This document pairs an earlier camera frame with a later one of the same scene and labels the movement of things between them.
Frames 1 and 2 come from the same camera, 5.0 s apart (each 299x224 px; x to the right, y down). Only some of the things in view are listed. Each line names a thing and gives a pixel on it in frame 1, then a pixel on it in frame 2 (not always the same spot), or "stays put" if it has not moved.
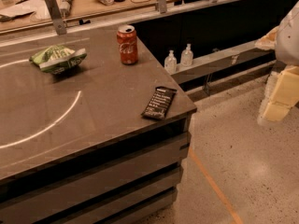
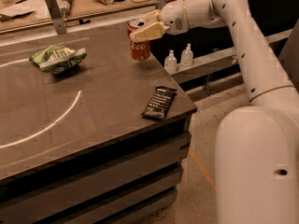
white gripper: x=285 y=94 to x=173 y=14
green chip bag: x=57 y=60 stays put
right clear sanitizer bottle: x=187 y=56 stays put
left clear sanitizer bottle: x=170 y=63 stays put
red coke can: x=127 y=40 to x=140 y=49
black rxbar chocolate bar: x=159 y=103 stays put
